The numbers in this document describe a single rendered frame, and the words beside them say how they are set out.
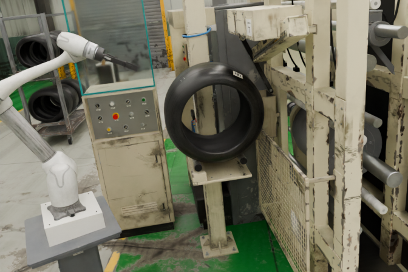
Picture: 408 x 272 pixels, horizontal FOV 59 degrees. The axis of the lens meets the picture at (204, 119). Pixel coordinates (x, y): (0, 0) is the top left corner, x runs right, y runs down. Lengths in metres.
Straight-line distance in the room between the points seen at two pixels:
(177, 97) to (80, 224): 0.90
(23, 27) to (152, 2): 4.13
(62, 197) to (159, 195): 1.06
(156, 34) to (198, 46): 9.04
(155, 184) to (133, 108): 0.65
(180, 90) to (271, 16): 0.63
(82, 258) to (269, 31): 1.66
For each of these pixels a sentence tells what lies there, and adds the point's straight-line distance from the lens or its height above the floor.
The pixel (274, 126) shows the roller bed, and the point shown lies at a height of 0.98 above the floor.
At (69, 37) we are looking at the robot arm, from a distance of 2.06.
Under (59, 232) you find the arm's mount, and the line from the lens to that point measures 2.22.
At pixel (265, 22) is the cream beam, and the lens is 1.78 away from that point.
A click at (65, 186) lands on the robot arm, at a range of 2.19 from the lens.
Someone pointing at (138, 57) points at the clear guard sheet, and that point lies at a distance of 2.73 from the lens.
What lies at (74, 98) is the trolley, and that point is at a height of 0.60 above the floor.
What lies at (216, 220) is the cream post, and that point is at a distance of 2.81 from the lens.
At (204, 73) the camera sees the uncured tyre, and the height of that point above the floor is 1.46.
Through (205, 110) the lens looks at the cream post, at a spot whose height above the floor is 1.14.
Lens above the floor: 1.84
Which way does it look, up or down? 18 degrees down
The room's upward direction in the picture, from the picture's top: 6 degrees counter-clockwise
